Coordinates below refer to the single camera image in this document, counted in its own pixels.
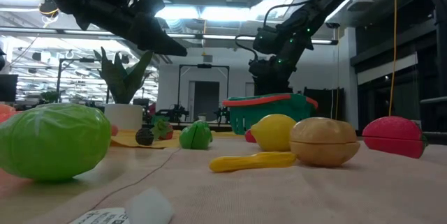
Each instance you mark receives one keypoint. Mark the yellow toy lemon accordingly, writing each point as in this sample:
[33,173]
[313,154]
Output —
[274,132]

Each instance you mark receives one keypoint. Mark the black background cabinet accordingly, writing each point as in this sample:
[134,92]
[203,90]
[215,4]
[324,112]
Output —
[324,102]

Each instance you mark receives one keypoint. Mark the red toy cherry tomato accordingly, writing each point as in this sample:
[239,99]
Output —
[249,136]

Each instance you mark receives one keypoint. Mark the orange toy persimmon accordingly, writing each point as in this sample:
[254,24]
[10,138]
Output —
[6,109]

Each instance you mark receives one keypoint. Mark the green toy cabbage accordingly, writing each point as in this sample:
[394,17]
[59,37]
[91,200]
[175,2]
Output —
[52,140]

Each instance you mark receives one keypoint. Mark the red toy strawberry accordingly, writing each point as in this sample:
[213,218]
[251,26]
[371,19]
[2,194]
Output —
[164,131]

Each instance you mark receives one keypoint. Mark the pale pink cloth mat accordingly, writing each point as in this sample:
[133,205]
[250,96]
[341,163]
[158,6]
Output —
[279,196]

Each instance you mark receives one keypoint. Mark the red toy fruit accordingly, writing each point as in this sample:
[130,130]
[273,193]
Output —
[394,136]

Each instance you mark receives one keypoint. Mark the yellow toy corn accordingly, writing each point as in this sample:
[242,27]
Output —
[251,162]

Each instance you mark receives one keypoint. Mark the dark toy blackberry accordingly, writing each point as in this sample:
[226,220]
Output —
[144,136]

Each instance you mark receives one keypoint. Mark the yellow cloth mat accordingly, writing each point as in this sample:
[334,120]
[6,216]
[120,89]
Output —
[167,142]

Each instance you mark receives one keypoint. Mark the tan toy potato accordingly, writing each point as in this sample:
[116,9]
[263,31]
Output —
[323,142]

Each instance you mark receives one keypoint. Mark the black background robot arm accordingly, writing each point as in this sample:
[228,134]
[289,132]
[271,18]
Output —
[173,112]

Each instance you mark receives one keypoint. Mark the white foam cube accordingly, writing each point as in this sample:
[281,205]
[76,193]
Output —
[150,206]

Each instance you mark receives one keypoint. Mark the black background monitor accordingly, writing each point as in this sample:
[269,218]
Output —
[7,88]

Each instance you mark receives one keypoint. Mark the teal basket with orange rim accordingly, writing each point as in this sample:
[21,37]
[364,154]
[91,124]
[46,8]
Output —
[272,116]

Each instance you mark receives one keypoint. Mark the green plant in white pot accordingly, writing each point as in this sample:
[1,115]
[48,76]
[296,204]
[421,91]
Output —
[122,84]

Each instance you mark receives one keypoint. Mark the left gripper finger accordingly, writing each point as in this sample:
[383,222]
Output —
[157,39]

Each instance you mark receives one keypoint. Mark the orange toy pumpkin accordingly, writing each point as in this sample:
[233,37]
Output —
[8,117]

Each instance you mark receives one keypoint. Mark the white printed paper label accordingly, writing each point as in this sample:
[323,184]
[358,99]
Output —
[99,217]

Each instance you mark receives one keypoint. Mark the long ceiling light bar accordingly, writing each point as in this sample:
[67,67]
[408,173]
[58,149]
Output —
[216,37]

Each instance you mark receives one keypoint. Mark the black background rig frame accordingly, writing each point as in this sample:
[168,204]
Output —
[204,66]

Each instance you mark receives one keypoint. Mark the green toy pea pod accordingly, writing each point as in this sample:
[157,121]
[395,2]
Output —
[195,136]

